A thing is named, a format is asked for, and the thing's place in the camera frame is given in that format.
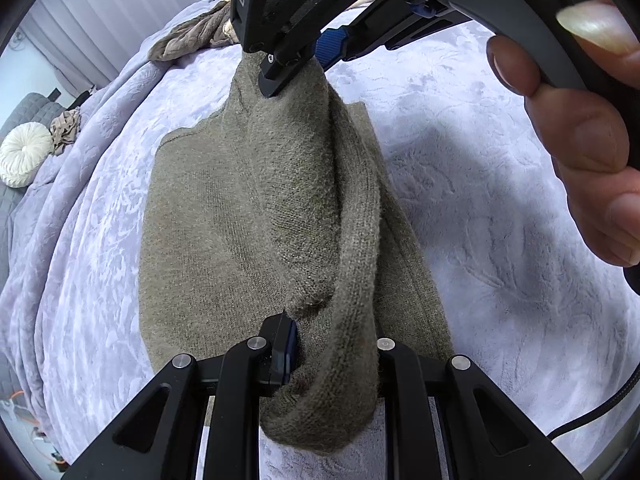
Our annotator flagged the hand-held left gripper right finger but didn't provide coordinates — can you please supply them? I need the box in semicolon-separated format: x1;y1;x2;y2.
375;337;585;480

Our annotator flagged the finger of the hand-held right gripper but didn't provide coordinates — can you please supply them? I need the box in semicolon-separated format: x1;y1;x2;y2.
316;0;473;70
257;30;323;99

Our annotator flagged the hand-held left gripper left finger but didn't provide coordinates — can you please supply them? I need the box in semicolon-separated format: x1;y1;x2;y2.
62;310;301;480

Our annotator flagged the olive knit sweater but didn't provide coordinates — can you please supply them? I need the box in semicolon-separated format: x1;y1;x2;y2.
139;50;456;456

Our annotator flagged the person's right hand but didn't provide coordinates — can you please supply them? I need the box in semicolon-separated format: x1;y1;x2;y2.
486;0;640;268

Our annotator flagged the brown and beige ruffled garment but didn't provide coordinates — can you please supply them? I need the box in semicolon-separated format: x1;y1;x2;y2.
147;0;241;63

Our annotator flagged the lavender plush blanket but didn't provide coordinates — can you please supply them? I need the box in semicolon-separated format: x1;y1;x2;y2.
0;0;640;480

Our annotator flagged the grey pleated curtain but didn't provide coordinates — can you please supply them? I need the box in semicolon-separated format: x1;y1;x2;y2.
12;0;236;93

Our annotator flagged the small brown ruffled cloth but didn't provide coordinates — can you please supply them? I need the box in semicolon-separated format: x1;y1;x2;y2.
49;109;83;157

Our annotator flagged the grey quilted headboard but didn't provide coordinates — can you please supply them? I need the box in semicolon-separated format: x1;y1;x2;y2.
0;92;68;286

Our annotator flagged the cream round pleated pillow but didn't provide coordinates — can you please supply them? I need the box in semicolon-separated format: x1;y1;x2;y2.
0;124;53;189

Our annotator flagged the black cable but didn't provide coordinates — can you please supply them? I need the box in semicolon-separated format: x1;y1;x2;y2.
546;360;640;438

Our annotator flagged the orange cable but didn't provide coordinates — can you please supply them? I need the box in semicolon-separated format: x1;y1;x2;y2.
0;390;53;461

